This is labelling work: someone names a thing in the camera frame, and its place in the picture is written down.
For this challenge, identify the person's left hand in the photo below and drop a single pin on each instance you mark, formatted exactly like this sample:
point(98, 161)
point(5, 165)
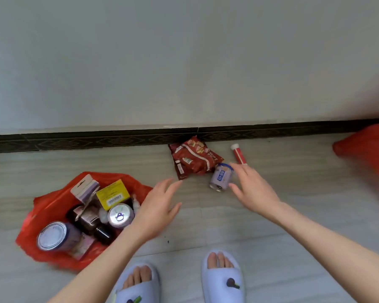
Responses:
point(154, 214)

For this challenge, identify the person's right hand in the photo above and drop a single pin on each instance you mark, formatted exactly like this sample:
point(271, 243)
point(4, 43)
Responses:
point(259, 195)

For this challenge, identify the lavender drink can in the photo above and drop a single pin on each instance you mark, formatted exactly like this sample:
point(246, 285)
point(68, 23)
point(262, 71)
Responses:
point(120, 216)

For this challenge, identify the blue white can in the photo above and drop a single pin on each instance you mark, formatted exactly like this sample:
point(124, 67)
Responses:
point(221, 178)
point(55, 236)

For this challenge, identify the small red bottle white cap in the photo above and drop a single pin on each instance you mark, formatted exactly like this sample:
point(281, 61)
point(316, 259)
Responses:
point(239, 154)

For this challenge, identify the white box yellow edge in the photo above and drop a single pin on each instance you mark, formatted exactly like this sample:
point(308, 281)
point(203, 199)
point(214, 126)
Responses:
point(112, 194)

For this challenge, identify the brown bottle black cap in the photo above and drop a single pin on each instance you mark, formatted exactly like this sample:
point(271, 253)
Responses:
point(94, 225)

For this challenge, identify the red snack bag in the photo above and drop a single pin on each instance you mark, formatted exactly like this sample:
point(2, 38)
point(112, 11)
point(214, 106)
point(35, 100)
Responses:
point(192, 157)

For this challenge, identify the purple packet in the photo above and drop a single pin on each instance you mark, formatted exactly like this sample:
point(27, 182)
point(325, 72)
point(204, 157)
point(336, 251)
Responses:
point(83, 187)

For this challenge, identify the red pink packet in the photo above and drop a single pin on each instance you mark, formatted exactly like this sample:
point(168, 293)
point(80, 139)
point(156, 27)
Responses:
point(83, 247)

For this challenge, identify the red plastic bag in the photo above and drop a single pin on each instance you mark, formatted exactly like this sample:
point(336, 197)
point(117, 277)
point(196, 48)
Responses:
point(50, 205)

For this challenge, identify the person's right forearm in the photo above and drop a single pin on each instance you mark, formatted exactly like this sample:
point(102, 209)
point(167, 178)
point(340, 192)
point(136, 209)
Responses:
point(334, 246)

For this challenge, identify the person's left forearm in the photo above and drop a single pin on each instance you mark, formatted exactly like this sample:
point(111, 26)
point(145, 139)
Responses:
point(98, 274)

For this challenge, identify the person's right foot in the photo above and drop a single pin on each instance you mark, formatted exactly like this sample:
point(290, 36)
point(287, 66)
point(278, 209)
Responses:
point(219, 260)

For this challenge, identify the lavender left slipper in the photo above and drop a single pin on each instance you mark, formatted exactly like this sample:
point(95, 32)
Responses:
point(139, 295)

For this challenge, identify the lavender slipper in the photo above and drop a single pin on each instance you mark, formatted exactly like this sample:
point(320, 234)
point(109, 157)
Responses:
point(139, 295)
point(221, 287)

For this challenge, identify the lavender right slipper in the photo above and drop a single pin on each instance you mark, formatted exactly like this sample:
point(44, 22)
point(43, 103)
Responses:
point(221, 287)

